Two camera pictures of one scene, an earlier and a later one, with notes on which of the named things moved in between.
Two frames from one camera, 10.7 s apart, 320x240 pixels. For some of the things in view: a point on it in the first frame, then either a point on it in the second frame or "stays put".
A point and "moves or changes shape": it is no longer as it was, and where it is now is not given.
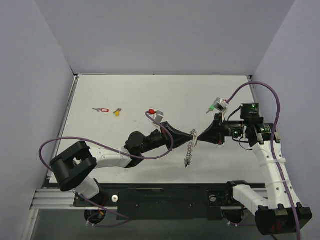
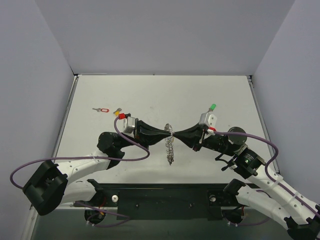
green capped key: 212,108 stays put
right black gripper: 219,128 -> 200,137
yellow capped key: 117,112 stays put
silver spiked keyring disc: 193,133 moves or changes shape
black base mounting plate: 162,201 stays put
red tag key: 102,110 stays put
